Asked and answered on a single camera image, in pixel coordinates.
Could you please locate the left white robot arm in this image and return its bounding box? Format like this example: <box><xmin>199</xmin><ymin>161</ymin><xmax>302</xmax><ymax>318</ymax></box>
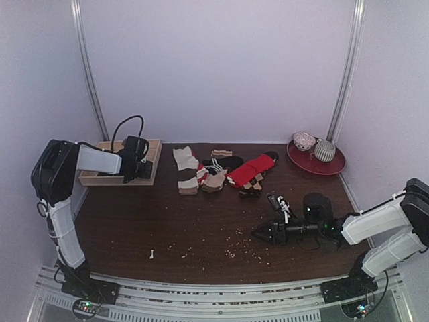
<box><xmin>30</xmin><ymin>136</ymin><xmax>152</xmax><ymax>298</ymax></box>

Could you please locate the red folded sock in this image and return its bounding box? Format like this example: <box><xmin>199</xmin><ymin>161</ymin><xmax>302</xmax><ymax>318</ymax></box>
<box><xmin>226</xmin><ymin>151</ymin><xmax>279</xmax><ymax>188</ymax></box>

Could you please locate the right aluminium frame post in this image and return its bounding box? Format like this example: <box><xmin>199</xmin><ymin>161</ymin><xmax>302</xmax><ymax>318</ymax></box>
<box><xmin>326</xmin><ymin>0</ymin><xmax>365</xmax><ymax>142</ymax></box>

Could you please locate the red white striped sock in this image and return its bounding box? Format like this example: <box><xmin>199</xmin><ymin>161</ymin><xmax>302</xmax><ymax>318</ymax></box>
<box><xmin>196</xmin><ymin>163</ymin><xmax>209</xmax><ymax>186</ymax></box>

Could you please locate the beige brown sock pile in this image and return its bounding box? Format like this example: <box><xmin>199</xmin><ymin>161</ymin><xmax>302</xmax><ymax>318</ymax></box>
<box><xmin>178</xmin><ymin>177</ymin><xmax>199</xmax><ymax>195</ymax></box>

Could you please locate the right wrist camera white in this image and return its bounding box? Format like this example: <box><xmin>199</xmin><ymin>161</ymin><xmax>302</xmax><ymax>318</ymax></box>
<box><xmin>267</xmin><ymin>193</ymin><xmax>292</xmax><ymax>224</ymax></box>

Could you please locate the striped ceramic cup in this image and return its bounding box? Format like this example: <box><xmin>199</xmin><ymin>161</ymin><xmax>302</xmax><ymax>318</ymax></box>
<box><xmin>314</xmin><ymin>139</ymin><xmax>336</xmax><ymax>162</ymax></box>

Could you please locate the wooden compartment tray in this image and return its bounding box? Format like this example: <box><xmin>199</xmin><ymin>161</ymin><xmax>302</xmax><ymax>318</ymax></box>
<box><xmin>78</xmin><ymin>139</ymin><xmax>162</xmax><ymax>187</ymax></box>

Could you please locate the aluminium frame post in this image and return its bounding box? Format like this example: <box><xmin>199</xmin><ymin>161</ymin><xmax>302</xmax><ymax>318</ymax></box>
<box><xmin>70</xmin><ymin>0</ymin><xmax>110</xmax><ymax>141</ymax></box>
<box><xmin>326</xmin><ymin>0</ymin><xmax>365</xmax><ymax>142</ymax></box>

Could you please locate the metal base rail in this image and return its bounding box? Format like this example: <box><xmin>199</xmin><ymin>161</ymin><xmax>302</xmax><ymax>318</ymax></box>
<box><xmin>26</xmin><ymin>266</ymin><xmax>415</xmax><ymax>321</ymax></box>

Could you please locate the beige white folded sock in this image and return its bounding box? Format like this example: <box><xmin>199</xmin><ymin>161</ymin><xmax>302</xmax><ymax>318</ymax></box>
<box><xmin>173</xmin><ymin>146</ymin><xmax>199</xmax><ymax>171</ymax></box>

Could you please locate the small striped folded sock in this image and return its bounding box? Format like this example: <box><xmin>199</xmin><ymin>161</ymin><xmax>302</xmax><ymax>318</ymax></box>
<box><xmin>210</xmin><ymin>150</ymin><xmax>233</xmax><ymax>158</ymax></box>

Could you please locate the red round plate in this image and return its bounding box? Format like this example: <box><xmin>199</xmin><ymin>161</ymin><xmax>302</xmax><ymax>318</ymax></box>
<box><xmin>286</xmin><ymin>140</ymin><xmax>346</xmax><ymax>176</ymax></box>

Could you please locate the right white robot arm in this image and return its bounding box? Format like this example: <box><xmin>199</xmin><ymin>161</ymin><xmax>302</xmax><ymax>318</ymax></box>
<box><xmin>251</xmin><ymin>178</ymin><xmax>428</xmax><ymax>303</ymax></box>

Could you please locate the argyle brown sock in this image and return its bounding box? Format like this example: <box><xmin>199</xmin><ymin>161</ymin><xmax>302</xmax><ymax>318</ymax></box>
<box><xmin>239</xmin><ymin>171</ymin><xmax>267</xmax><ymax>199</ymax></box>

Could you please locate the black white striped sock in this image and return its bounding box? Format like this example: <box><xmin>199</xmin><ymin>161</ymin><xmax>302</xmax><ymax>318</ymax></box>
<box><xmin>202</xmin><ymin>156</ymin><xmax>244</xmax><ymax>175</ymax></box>

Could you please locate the tan sock pair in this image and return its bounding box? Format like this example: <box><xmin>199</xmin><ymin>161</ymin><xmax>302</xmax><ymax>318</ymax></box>
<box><xmin>201</xmin><ymin>169</ymin><xmax>227</xmax><ymax>193</ymax></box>

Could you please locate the left aluminium frame post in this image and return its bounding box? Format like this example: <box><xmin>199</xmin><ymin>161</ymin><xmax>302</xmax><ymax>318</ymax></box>
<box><xmin>70</xmin><ymin>0</ymin><xmax>110</xmax><ymax>141</ymax></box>

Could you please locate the left black cable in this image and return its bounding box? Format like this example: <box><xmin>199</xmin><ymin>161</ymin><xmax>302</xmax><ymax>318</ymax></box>
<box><xmin>110</xmin><ymin>115</ymin><xmax>145</xmax><ymax>152</ymax></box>

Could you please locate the white patterned bowl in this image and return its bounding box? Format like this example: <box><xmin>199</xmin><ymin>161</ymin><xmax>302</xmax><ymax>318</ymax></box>
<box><xmin>293</xmin><ymin>132</ymin><xmax>316</xmax><ymax>151</ymax></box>

